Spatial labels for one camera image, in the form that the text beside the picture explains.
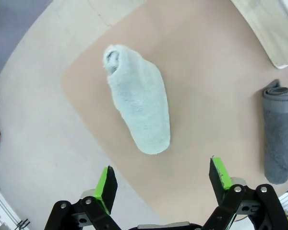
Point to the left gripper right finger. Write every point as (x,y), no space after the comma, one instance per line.
(222,182)

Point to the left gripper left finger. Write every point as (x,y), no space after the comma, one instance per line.
(105,191)

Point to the dark gray towel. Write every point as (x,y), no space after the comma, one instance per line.
(279,134)

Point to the mint green towel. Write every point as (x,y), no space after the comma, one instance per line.
(139,103)

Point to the pinkish brown table mat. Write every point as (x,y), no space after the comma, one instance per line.
(194,107)

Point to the cream fabric storage box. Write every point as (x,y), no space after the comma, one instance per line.
(271,26)

